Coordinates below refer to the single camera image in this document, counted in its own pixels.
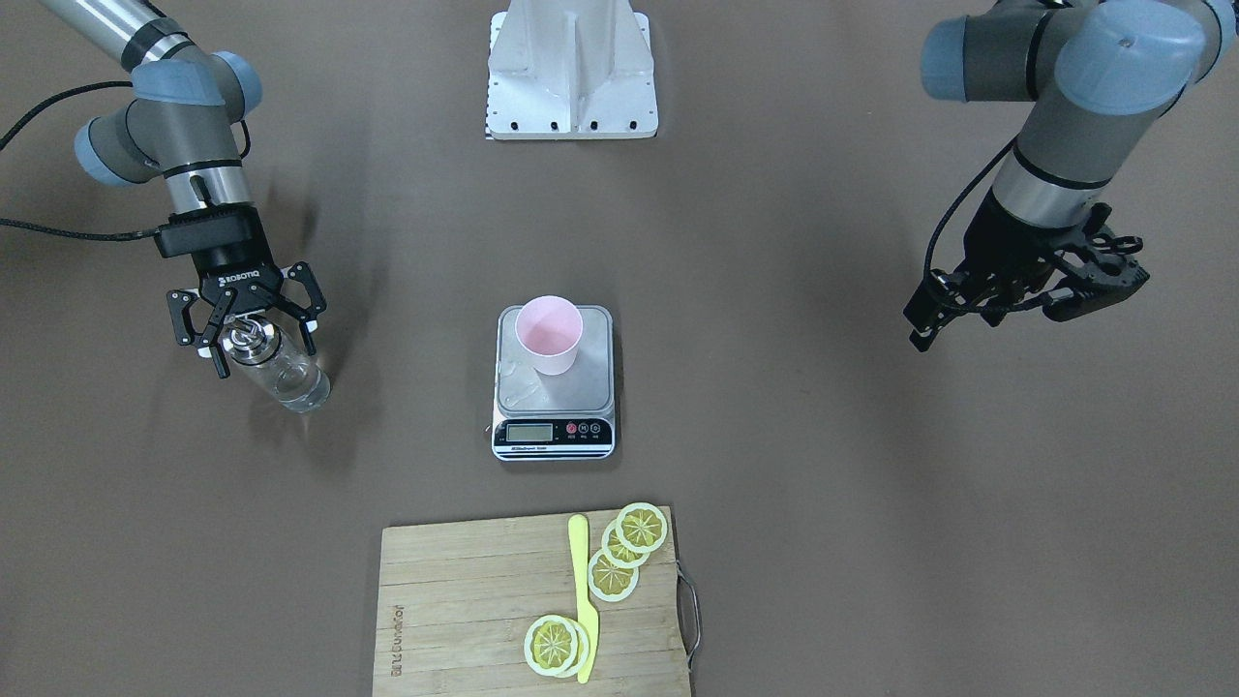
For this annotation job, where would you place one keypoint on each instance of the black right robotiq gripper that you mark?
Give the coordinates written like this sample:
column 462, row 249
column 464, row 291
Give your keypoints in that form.
column 235, row 272

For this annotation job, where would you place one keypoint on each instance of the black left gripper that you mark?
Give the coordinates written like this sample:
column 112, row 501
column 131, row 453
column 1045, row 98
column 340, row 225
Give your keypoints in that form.
column 997, row 234

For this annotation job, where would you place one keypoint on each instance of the glass sauce bottle metal spout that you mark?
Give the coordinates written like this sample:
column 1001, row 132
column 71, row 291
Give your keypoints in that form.
column 264, row 353

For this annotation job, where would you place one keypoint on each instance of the pink plastic cup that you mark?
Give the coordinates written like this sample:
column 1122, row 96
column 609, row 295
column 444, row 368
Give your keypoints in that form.
column 550, row 328

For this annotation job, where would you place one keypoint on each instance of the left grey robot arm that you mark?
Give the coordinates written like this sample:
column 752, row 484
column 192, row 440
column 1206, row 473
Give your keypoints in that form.
column 1098, row 74

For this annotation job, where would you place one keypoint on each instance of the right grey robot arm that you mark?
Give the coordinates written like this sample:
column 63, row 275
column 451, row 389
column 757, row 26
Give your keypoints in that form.
column 179, row 126

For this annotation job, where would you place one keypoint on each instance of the digital kitchen scale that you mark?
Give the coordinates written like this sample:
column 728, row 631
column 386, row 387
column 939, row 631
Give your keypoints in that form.
column 572, row 416

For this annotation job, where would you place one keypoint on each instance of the wooden cutting board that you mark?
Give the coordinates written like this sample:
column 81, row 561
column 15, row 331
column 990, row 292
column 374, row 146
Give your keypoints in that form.
column 456, row 599

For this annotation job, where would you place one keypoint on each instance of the lemon slice middle of three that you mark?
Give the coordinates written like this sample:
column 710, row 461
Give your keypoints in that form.
column 616, row 553

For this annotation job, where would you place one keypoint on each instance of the yellow plastic knife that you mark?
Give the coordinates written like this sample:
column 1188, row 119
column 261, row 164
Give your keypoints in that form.
column 586, row 615

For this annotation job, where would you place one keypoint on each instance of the lemon slice lowest of three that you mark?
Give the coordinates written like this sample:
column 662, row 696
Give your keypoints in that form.
column 610, row 582

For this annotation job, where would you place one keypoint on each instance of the lemon slice near knife tip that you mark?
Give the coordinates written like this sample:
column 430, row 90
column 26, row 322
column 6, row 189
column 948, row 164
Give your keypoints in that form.
column 557, row 647

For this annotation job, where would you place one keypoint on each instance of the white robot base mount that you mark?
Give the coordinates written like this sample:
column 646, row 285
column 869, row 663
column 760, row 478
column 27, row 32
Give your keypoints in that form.
column 570, row 70

